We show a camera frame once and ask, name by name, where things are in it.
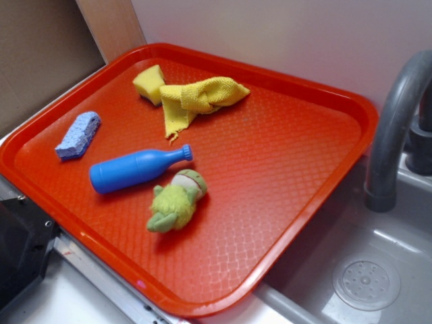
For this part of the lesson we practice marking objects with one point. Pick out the yellow sponge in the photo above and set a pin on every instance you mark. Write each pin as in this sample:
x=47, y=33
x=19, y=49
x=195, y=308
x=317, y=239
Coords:
x=148, y=84

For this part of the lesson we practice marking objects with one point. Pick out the green plush toy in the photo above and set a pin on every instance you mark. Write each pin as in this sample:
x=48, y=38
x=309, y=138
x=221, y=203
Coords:
x=174, y=205

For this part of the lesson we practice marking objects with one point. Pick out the black box with screws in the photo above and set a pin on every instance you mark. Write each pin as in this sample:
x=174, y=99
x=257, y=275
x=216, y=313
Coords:
x=27, y=238

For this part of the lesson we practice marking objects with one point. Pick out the grey toy sink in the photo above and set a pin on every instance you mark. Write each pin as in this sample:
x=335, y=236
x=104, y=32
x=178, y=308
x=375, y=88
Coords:
x=352, y=265

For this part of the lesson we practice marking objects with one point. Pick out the yellow cloth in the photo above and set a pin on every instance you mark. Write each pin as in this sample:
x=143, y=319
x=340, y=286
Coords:
x=182, y=103

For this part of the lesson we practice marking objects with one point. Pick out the wooden board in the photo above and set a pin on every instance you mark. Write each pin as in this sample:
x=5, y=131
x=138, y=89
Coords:
x=113, y=25

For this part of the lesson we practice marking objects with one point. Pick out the red plastic tray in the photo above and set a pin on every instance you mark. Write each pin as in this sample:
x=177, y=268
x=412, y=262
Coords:
x=270, y=161

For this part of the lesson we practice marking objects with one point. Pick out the grey toy faucet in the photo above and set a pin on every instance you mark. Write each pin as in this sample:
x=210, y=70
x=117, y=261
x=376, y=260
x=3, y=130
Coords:
x=405, y=121

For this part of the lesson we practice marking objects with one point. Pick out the blue plastic bottle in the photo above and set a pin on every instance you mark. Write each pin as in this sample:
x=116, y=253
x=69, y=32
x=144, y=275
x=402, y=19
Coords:
x=135, y=168

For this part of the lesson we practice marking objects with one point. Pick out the blue sponge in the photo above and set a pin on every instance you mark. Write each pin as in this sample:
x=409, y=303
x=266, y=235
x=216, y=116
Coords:
x=79, y=136

